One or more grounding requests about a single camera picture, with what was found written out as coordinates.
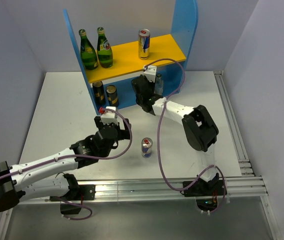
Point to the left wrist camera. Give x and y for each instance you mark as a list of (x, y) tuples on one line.
[(109, 117)]

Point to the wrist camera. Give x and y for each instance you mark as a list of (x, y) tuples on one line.
[(109, 117), (150, 72)]

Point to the green bottle yellow label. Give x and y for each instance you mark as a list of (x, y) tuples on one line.
[(87, 52)]

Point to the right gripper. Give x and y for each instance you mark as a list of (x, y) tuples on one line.
[(151, 83)]

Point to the blue and yellow shelf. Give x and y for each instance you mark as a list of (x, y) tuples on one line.
[(165, 50)]

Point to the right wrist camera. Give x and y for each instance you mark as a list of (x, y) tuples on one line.
[(150, 72)]

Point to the clear glass bottle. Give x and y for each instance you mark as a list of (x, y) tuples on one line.
[(159, 84)]

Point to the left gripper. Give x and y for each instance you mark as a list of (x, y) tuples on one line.
[(123, 134)]

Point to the aluminium front rail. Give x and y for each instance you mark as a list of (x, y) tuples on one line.
[(157, 190)]

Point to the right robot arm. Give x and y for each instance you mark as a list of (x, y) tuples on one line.
[(200, 129)]

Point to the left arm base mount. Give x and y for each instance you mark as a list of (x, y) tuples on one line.
[(71, 207)]

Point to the Red Bull can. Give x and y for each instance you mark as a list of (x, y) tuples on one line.
[(144, 37), (146, 147)]

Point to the aluminium right rail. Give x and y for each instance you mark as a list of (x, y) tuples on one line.
[(242, 156)]

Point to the aluminium rail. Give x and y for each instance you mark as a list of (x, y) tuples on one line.
[(242, 156), (157, 190)]

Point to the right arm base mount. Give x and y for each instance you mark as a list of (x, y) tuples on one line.
[(210, 190)]

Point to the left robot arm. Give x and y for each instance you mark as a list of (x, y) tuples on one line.
[(21, 182)]

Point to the black gold can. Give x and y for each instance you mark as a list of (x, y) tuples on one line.
[(99, 93), (112, 95)]

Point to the green bottle red label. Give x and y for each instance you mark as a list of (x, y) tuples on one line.
[(104, 49)]

